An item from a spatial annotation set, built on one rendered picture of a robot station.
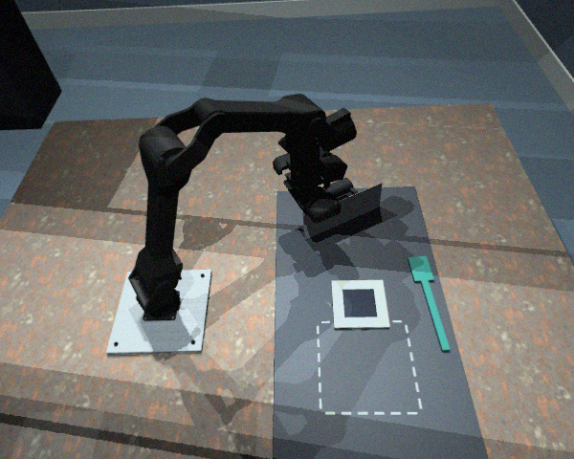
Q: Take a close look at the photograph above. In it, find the teal small trowel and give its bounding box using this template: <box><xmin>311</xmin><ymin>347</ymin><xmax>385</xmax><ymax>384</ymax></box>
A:
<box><xmin>408</xmin><ymin>256</ymin><xmax>451</xmax><ymax>352</ymax></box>

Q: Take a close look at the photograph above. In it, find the beige square tile with cream border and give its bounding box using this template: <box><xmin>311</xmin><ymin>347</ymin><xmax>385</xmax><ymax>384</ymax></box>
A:
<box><xmin>331</xmin><ymin>280</ymin><xmax>390</xmax><ymax>328</ymax></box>

